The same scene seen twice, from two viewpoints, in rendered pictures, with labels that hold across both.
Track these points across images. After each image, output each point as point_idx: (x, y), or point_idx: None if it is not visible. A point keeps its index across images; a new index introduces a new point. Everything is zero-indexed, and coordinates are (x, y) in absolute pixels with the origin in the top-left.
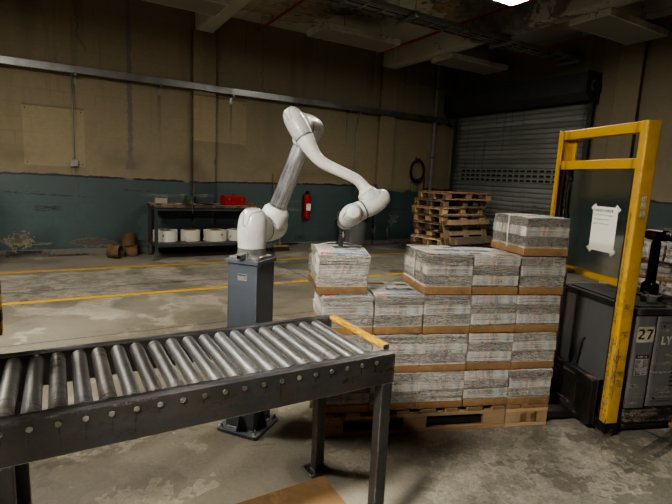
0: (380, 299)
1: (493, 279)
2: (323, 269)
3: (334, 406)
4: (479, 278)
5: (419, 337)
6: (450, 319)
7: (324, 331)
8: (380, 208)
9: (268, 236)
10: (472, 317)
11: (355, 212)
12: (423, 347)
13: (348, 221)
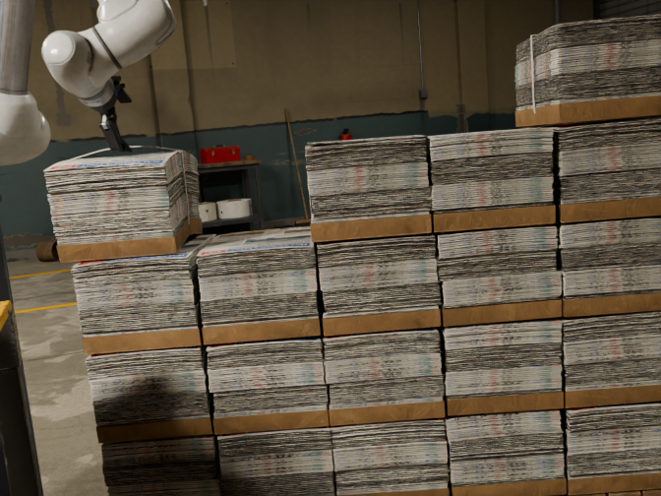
0: (207, 263)
1: (485, 191)
2: (62, 205)
3: None
4: (448, 191)
5: (317, 345)
6: (389, 297)
7: None
8: (143, 37)
9: None
10: (445, 288)
11: (61, 48)
12: (330, 368)
13: (56, 75)
